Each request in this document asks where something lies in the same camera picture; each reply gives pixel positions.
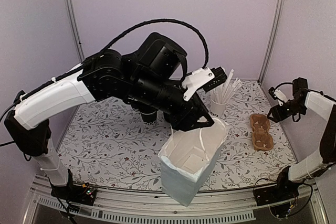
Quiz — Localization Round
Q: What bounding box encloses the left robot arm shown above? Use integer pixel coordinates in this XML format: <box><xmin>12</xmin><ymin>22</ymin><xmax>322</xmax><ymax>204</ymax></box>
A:
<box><xmin>1</xmin><ymin>32</ymin><xmax>215</xmax><ymax>200</ymax></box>

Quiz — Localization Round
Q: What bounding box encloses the left aluminium frame post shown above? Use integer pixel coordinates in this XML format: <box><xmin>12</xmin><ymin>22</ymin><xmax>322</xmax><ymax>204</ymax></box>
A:
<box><xmin>65</xmin><ymin>0</ymin><xmax>85</xmax><ymax>62</ymax></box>

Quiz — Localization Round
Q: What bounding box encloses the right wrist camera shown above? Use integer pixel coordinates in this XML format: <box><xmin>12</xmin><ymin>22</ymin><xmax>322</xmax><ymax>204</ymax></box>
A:
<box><xmin>268</xmin><ymin>87</ymin><xmax>288</xmax><ymax>106</ymax></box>

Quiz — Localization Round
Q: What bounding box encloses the brown cardboard cup carrier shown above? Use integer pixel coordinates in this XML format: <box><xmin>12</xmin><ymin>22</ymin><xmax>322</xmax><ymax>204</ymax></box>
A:
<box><xmin>249</xmin><ymin>113</ymin><xmax>274</xmax><ymax>151</ymax></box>

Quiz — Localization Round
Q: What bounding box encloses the aluminium frame post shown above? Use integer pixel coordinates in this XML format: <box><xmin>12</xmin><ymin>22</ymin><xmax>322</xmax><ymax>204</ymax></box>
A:
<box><xmin>258</xmin><ymin>0</ymin><xmax>285</xmax><ymax>84</ymax></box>
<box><xmin>65</xmin><ymin>0</ymin><xmax>85</xmax><ymax>62</ymax></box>

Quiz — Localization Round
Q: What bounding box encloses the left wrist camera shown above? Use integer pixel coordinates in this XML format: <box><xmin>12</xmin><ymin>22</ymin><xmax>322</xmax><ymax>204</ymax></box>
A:
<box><xmin>182</xmin><ymin>67</ymin><xmax>227</xmax><ymax>101</ymax></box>

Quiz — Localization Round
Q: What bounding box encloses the right aluminium frame post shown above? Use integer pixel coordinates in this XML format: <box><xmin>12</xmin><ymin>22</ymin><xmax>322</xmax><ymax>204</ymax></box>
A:
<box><xmin>258</xmin><ymin>0</ymin><xmax>285</xmax><ymax>84</ymax></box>

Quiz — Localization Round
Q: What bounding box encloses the stack of black lids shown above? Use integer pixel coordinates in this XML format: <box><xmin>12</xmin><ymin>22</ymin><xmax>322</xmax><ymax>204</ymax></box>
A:
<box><xmin>163</xmin><ymin>112</ymin><xmax>173</xmax><ymax>123</ymax></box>

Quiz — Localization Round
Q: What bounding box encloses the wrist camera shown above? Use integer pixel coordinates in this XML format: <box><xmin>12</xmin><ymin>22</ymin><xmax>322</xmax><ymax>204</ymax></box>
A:
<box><xmin>268</xmin><ymin>87</ymin><xmax>288</xmax><ymax>106</ymax></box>
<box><xmin>182</xmin><ymin>67</ymin><xmax>227</xmax><ymax>101</ymax></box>

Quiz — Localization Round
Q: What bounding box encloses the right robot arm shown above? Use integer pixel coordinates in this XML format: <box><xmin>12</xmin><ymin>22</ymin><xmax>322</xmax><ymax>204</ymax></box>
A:
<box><xmin>267</xmin><ymin>77</ymin><xmax>335</xmax><ymax>201</ymax></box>

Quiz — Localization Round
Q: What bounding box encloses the white cup holding straws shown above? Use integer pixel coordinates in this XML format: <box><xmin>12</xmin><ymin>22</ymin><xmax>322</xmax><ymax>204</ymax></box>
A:
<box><xmin>210</xmin><ymin>98</ymin><xmax>227</xmax><ymax>118</ymax></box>

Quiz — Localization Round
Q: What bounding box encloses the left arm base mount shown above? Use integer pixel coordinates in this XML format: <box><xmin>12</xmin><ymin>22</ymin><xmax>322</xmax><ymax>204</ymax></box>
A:
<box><xmin>50</xmin><ymin>182</ymin><xmax>97</xmax><ymax>206</ymax></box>

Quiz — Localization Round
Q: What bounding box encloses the white paper bag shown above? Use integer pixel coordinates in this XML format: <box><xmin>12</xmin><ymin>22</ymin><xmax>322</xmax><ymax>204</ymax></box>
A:
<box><xmin>158</xmin><ymin>118</ymin><xmax>229</xmax><ymax>207</ymax></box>

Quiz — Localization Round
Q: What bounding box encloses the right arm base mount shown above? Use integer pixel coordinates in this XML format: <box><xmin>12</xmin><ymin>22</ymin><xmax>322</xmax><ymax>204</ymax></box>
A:
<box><xmin>253</xmin><ymin>178</ymin><xmax>314</xmax><ymax>220</ymax></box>

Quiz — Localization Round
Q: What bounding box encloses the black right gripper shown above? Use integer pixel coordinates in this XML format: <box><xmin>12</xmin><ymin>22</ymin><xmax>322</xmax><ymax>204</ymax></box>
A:
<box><xmin>267</xmin><ymin>99</ymin><xmax>307</xmax><ymax>123</ymax></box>

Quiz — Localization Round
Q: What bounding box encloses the floral tablecloth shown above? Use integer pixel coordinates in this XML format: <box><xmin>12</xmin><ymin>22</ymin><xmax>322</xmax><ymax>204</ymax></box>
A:
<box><xmin>58</xmin><ymin>81</ymin><xmax>296</xmax><ymax>191</ymax></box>

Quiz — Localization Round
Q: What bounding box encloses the bundle of white wrapped straws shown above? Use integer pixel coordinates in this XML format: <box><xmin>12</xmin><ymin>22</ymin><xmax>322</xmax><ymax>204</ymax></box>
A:
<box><xmin>210</xmin><ymin>69</ymin><xmax>243</xmax><ymax>104</ymax></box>

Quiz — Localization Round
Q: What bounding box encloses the front aluminium rail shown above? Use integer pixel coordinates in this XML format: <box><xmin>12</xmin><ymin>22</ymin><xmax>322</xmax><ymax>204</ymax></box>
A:
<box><xmin>23</xmin><ymin>175</ymin><xmax>335</xmax><ymax>223</ymax></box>

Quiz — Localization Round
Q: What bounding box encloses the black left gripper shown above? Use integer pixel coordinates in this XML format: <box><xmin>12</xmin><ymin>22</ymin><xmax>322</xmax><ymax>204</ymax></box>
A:
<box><xmin>128</xmin><ymin>72</ymin><xmax>216</xmax><ymax>133</ymax></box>

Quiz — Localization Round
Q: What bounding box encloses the black paper coffee cup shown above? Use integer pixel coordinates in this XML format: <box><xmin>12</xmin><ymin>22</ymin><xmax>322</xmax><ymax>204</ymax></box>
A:
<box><xmin>140</xmin><ymin>111</ymin><xmax>157</xmax><ymax>125</ymax></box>

